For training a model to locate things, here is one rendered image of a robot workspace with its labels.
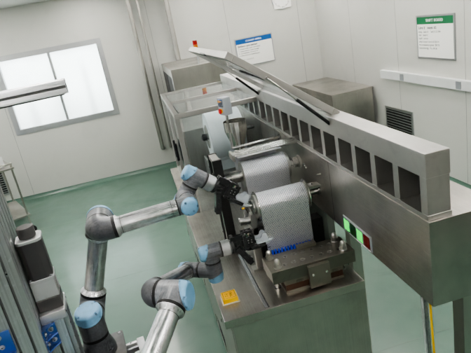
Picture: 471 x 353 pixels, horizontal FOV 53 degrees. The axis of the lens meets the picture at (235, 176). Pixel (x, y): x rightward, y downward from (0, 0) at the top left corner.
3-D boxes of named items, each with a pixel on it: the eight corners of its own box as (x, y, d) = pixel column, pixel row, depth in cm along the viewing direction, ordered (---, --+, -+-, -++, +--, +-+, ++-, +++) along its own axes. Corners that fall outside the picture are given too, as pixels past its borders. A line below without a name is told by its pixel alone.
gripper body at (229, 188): (242, 188, 216) (220, 177, 212) (233, 204, 217) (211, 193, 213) (238, 183, 223) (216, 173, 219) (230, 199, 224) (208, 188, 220)
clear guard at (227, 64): (193, 50, 283) (193, 50, 283) (263, 87, 299) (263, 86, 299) (229, 58, 185) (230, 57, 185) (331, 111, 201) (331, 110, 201)
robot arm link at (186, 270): (129, 310, 188) (185, 279, 233) (153, 312, 184) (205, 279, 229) (126, 282, 187) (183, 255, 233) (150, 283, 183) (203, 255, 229)
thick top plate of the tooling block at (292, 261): (263, 268, 224) (261, 257, 222) (340, 246, 230) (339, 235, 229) (273, 285, 209) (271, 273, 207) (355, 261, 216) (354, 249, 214)
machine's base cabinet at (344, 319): (192, 253, 466) (173, 171, 439) (254, 236, 477) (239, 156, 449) (262, 472, 231) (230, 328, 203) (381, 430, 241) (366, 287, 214)
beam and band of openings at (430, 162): (223, 97, 429) (219, 73, 422) (233, 96, 430) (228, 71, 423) (427, 221, 141) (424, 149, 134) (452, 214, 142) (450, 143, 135)
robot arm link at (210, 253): (199, 259, 224) (195, 244, 221) (221, 253, 226) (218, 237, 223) (202, 267, 217) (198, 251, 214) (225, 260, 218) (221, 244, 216)
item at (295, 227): (268, 253, 227) (262, 218, 221) (313, 240, 231) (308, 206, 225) (268, 253, 227) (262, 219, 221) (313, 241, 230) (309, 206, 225)
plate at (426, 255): (227, 129, 439) (221, 98, 430) (255, 123, 443) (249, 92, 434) (427, 309, 149) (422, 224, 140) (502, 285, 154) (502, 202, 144)
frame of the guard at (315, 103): (183, 57, 287) (189, 45, 286) (261, 96, 305) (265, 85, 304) (219, 68, 181) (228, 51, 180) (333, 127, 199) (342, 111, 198)
